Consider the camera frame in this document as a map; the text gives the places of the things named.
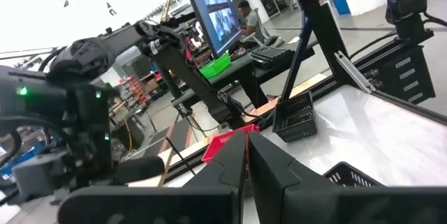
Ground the red parts rack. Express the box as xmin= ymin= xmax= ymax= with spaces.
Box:
xmin=126 ymin=75 xmax=149 ymax=106

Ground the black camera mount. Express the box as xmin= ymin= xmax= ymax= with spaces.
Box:
xmin=384 ymin=0 xmax=436 ymax=40

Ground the grey office chair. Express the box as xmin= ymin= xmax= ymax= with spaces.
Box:
xmin=253 ymin=9 xmax=286 ymax=48

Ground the black aluminium table frame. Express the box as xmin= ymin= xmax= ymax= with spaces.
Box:
xmin=162 ymin=0 xmax=447 ymax=183

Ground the yellow cable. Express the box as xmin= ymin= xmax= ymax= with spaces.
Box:
xmin=120 ymin=110 xmax=135 ymax=152

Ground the black hazard-striped floor mat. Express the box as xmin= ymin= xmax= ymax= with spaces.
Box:
xmin=141 ymin=118 xmax=196 ymax=158

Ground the person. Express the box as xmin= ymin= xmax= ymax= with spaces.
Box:
xmin=237 ymin=0 xmax=272 ymax=46

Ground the black electronics box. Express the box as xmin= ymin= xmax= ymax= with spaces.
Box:
xmin=379 ymin=45 xmax=437 ymax=105

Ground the black keyboard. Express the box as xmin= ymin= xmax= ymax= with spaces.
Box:
xmin=249 ymin=45 xmax=296 ymax=71

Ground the red slotted plastic basket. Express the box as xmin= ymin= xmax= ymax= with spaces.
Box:
xmin=201 ymin=124 xmax=262 ymax=164

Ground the green plastic basket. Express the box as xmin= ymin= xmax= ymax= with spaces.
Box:
xmin=198 ymin=52 xmax=233 ymax=80

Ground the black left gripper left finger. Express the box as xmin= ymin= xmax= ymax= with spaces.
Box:
xmin=57 ymin=130 xmax=247 ymax=224

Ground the computer monitor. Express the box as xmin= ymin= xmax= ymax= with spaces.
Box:
xmin=178 ymin=0 xmax=243 ymax=59

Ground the silver aluminium extrusion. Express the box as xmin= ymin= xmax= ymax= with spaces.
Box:
xmin=334 ymin=50 xmax=377 ymax=94

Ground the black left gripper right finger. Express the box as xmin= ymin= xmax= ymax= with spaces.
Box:
xmin=247 ymin=130 xmax=447 ymax=224

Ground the black slotted plastic basket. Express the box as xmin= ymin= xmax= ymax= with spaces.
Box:
xmin=271 ymin=90 xmax=318 ymax=144
xmin=322 ymin=160 xmax=386 ymax=188

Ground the black cable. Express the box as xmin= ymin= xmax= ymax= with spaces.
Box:
xmin=349 ymin=30 xmax=400 ymax=61

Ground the black desk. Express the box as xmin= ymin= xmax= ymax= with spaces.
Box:
xmin=170 ymin=37 xmax=317 ymax=110

